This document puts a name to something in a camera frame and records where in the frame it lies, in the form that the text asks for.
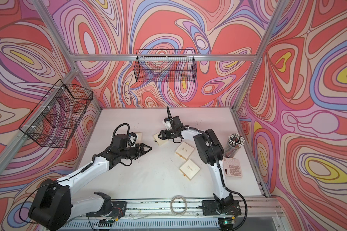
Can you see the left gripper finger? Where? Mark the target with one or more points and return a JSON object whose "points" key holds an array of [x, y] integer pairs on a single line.
{"points": [[145, 148], [140, 154]]}

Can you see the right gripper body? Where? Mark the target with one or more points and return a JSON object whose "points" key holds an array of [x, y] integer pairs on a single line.
{"points": [[169, 134]]}

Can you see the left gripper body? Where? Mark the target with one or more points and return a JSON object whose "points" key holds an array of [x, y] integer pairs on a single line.
{"points": [[129, 153]]}

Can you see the cream drawer jewelry box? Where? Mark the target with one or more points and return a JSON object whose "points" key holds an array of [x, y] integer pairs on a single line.
{"points": [[139, 136]]}

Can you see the small cream jewelry box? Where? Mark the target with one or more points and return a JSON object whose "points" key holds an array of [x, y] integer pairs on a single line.
{"points": [[158, 140]]}

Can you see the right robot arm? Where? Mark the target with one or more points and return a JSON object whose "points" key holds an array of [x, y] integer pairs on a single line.
{"points": [[211, 153]]}

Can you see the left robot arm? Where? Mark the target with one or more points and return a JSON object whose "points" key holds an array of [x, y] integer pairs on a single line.
{"points": [[53, 205]]}

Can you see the cream jewelry box middle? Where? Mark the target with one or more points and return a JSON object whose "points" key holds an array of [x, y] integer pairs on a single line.
{"points": [[184, 150]]}

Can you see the cream jewelry box front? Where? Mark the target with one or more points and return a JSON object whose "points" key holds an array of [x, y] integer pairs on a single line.
{"points": [[189, 169]]}

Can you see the cup of pencils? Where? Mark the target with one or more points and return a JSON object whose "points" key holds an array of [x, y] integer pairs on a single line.
{"points": [[234, 143]]}

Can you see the black wire basket back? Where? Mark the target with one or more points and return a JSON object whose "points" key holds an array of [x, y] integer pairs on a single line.
{"points": [[165, 65]]}

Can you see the black wire basket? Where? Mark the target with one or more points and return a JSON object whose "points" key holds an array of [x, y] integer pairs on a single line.
{"points": [[59, 117], [165, 65]]}

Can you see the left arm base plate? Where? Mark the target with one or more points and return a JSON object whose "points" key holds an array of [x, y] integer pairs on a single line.
{"points": [[116, 210]]}

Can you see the black wire basket left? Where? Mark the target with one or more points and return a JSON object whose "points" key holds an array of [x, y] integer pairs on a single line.
{"points": [[59, 117]]}

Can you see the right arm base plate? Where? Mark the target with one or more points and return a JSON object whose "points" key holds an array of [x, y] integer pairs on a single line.
{"points": [[209, 208]]}

